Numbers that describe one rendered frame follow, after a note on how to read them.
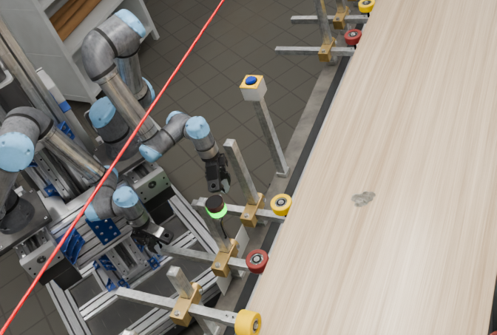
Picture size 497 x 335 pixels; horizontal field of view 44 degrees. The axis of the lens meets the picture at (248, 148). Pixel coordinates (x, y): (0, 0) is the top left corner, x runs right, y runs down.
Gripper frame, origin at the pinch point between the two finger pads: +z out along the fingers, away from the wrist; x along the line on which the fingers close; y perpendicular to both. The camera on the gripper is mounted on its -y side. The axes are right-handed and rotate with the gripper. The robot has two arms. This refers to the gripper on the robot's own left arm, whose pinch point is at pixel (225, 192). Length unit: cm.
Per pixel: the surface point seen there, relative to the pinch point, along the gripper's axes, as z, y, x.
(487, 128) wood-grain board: 2, 13, -98
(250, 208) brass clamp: 8.5, -2.4, -7.7
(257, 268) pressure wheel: 1.4, -35.3, -13.2
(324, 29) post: 1, 93, -43
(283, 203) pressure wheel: 1.5, -8.6, -22.5
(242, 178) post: -7.0, -1.0, -9.2
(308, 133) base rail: 22, 47, -29
